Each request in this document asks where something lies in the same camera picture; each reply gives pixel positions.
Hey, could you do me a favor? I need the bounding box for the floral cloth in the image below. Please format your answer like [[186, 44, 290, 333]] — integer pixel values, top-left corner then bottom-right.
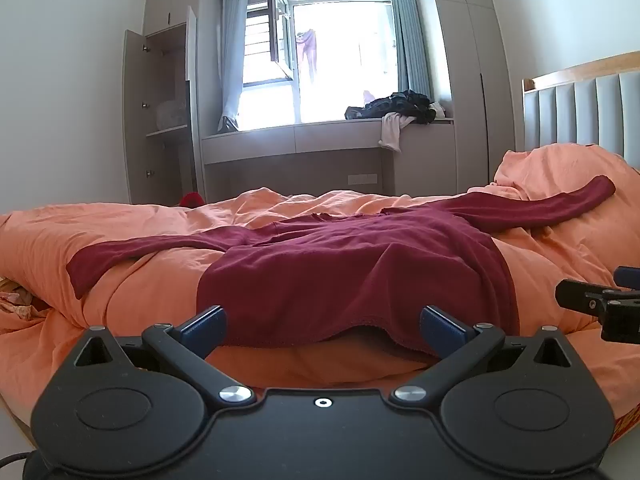
[[0, 277, 51, 333]]

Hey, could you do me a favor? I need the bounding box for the blue-grey curtain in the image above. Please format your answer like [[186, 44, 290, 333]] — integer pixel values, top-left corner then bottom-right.
[[387, 0, 432, 98], [219, 0, 249, 133]]

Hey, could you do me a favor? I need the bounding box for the tall grey wardrobe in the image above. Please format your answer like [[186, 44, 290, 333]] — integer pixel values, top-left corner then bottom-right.
[[425, 0, 516, 196]]

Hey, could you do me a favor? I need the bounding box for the black cable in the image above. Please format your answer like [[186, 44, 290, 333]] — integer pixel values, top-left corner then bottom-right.
[[0, 451, 38, 480]]

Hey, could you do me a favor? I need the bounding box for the maroon sweater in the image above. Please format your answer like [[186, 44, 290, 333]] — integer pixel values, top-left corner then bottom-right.
[[66, 175, 617, 351]]

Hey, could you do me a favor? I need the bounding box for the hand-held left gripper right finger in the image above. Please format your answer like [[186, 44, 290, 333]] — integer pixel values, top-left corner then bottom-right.
[[391, 305, 575, 409]]

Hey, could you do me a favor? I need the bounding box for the red patterned cloth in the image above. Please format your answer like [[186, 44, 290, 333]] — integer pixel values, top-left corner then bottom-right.
[[612, 406, 640, 443]]

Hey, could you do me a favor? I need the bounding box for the pile of dark clothes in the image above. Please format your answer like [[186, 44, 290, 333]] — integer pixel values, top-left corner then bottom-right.
[[345, 90, 437, 123]]

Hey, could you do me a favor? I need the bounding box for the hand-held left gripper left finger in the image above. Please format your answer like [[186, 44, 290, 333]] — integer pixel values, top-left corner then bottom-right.
[[74, 305, 255, 409]]

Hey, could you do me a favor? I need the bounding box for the grey window seat cabinet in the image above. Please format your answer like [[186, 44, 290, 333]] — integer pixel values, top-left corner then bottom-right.
[[201, 117, 457, 203]]

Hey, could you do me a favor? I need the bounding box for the grey padded headboard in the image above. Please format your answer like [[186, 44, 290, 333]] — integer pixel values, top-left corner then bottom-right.
[[521, 51, 640, 168]]

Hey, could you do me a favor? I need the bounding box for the white hanging-down garment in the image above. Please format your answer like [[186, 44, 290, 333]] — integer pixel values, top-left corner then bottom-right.
[[379, 111, 416, 153]]

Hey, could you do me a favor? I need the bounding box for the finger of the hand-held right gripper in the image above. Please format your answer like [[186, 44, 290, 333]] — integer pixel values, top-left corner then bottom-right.
[[555, 278, 622, 317], [614, 266, 640, 292]]

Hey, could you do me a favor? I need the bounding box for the orange duvet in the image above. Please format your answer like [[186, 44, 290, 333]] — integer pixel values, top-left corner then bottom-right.
[[0, 142, 640, 413]]

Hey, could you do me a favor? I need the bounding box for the window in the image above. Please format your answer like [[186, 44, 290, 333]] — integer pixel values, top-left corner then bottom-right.
[[242, 0, 401, 126]]

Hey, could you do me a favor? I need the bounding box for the purple garment on line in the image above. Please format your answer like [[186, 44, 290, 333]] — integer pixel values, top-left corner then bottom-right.
[[296, 29, 318, 85]]

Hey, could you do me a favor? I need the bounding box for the open grey wardrobe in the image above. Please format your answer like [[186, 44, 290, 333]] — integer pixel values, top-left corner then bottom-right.
[[122, 0, 223, 206]]

